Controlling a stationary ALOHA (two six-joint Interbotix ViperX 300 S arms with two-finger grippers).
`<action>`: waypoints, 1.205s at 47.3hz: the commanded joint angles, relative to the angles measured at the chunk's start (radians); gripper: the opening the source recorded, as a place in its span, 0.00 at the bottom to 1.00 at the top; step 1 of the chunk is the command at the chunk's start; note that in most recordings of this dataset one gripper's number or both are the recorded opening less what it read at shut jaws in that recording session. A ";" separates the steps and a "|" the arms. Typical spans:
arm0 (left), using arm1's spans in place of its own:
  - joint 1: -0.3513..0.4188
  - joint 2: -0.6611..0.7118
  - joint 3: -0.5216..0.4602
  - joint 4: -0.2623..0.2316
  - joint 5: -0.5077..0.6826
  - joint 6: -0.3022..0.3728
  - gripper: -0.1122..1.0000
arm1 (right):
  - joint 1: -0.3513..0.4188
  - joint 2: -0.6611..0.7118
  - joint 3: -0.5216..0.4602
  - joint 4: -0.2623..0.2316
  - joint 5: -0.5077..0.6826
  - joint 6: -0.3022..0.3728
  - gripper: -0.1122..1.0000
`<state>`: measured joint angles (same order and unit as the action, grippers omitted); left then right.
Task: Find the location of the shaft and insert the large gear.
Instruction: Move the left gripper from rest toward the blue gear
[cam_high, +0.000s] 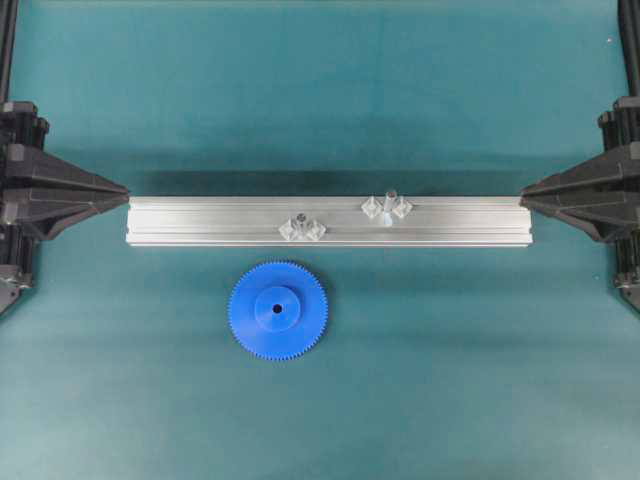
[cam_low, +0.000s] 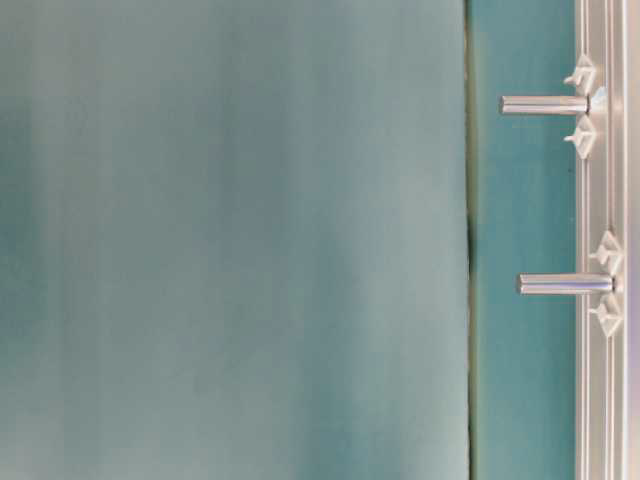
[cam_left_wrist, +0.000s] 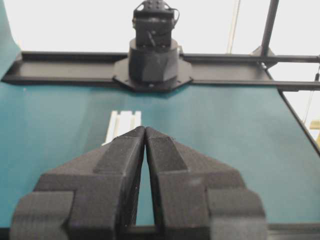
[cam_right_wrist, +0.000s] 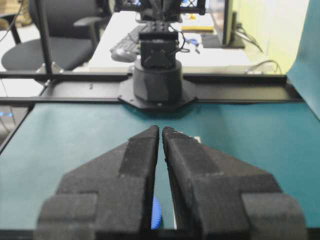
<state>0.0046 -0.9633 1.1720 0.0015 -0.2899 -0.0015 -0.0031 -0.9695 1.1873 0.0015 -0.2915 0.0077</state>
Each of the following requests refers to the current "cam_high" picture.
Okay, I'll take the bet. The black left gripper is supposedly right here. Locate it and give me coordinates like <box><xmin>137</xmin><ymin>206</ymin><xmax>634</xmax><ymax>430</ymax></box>
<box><xmin>1</xmin><ymin>102</ymin><xmax>129</xmax><ymax>289</ymax></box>

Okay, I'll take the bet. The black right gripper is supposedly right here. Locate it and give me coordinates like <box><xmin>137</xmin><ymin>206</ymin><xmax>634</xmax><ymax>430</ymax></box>
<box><xmin>519</xmin><ymin>97</ymin><xmax>640</xmax><ymax>306</ymax></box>

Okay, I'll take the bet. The large blue plastic gear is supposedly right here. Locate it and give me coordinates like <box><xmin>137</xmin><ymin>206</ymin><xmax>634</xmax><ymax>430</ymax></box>
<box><xmin>227</xmin><ymin>261</ymin><xmax>329</xmax><ymax>361</ymax></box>

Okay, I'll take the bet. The tall steel shaft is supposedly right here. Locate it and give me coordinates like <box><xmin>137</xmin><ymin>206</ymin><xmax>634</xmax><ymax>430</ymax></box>
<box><xmin>382</xmin><ymin>189</ymin><xmax>398</xmax><ymax>227</ymax></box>

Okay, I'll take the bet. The short steel shaft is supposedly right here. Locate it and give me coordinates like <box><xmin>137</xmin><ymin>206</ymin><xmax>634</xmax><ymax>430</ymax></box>
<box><xmin>294</xmin><ymin>213</ymin><xmax>307</xmax><ymax>237</ymax></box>

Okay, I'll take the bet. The silver aluminium extrusion rail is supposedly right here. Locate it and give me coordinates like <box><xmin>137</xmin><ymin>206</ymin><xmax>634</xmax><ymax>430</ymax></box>
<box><xmin>126</xmin><ymin>196</ymin><xmax>533</xmax><ymax>248</ymax></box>

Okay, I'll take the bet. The black right frame post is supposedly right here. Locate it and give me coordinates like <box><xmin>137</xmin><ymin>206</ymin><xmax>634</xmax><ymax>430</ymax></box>
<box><xmin>617</xmin><ymin>0</ymin><xmax>639</xmax><ymax>96</ymax></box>

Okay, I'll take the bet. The black frame post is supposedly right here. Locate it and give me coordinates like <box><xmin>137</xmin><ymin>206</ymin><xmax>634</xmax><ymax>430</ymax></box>
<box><xmin>0</xmin><ymin>0</ymin><xmax>19</xmax><ymax>103</ymax></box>
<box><xmin>617</xmin><ymin>0</ymin><xmax>639</xmax><ymax>96</ymax></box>

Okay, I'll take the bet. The black left frame post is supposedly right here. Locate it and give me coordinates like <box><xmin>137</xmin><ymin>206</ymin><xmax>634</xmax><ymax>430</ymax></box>
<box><xmin>0</xmin><ymin>0</ymin><xmax>19</xmax><ymax>103</ymax></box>

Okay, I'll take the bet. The clear bracket of tall shaft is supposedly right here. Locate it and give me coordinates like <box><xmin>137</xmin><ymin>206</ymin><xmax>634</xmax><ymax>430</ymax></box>
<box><xmin>360</xmin><ymin>196</ymin><xmax>413</xmax><ymax>219</ymax></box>

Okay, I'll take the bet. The clear bracket of short shaft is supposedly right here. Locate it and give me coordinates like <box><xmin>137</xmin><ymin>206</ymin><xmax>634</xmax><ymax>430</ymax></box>
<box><xmin>278</xmin><ymin>215</ymin><xmax>326</xmax><ymax>242</ymax></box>

